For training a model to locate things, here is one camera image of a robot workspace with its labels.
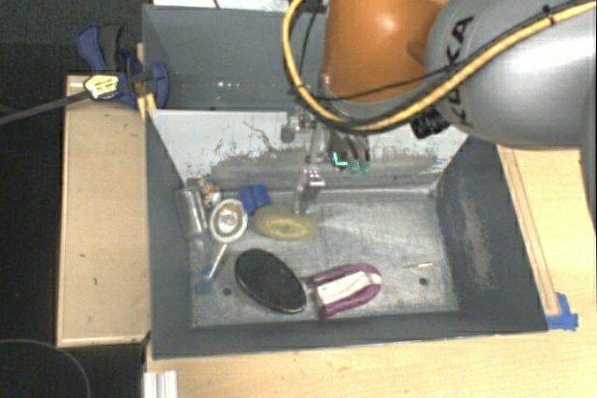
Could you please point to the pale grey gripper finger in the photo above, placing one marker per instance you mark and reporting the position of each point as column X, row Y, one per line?
column 309, row 196

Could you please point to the black cylinder on white bracket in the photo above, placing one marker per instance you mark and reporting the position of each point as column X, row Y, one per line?
column 428, row 124

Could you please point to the blue folded cloth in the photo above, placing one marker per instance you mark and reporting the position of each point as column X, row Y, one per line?
column 254, row 198

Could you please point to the pale yellow round sponge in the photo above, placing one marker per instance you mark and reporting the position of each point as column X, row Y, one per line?
column 284, row 224

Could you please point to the small brass pin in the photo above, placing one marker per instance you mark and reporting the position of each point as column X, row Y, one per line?
column 417, row 266

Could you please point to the grey metal bin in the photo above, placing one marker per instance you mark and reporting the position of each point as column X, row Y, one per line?
column 373, row 237

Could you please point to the purple and white pouch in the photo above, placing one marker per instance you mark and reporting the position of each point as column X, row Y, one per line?
column 347, row 289

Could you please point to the small brown and white toy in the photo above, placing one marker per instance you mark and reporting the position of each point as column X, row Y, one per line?
column 210, row 192

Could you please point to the black oval disc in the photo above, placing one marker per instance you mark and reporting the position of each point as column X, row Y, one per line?
column 269, row 280

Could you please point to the clear pen with blue tip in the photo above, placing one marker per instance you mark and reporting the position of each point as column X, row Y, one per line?
column 215, row 263

